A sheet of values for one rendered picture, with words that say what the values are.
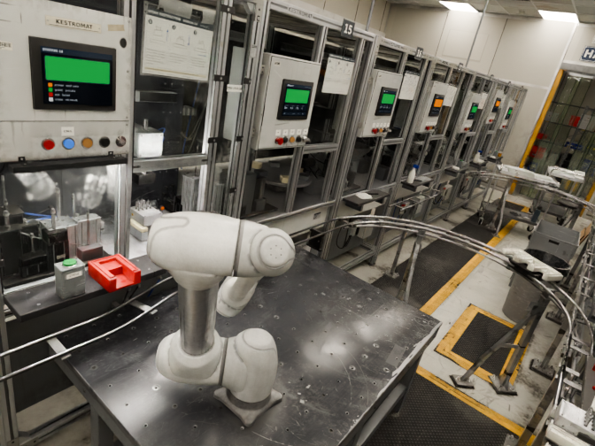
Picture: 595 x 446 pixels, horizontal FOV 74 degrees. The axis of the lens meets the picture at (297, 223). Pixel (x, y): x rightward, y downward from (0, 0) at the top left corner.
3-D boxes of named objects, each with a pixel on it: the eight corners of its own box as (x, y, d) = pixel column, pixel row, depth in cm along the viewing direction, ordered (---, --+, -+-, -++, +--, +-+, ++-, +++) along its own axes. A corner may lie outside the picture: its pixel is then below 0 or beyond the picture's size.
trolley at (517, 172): (475, 225, 599) (500, 164, 562) (474, 214, 649) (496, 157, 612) (538, 243, 577) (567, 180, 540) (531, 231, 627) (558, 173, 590)
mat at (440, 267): (412, 335, 312) (412, 334, 311) (348, 299, 342) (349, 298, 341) (530, 208, 760) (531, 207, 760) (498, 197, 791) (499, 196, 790)
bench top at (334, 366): (237, 572, 98) (239, 562, 97) (46, 342, 153) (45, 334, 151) (440, 327, 213) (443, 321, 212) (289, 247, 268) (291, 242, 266)
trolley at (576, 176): (564, 234, 643) (592, 177, 606) (526, 222, 666) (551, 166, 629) (561, 221, 713) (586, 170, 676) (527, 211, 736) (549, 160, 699)
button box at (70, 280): (63, 300, 136) (61, 270, 132) (52, 289, 140) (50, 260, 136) (86, 292, 142) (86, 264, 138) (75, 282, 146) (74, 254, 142)
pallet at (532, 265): (498, 259, 278) (503, 246, 274) (512, 259, 283) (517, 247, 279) (542, 288, 247) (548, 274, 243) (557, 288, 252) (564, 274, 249)
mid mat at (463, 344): (509, 394, 270) (510, 393, 270) (432, 350, 299) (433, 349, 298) (532, 334, 347) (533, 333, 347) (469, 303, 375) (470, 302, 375)
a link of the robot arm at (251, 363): (273, 405, 134) (284, 355, 126) (219, 401, 131) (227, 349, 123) (273, 370, 149) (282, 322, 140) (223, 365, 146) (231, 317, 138)
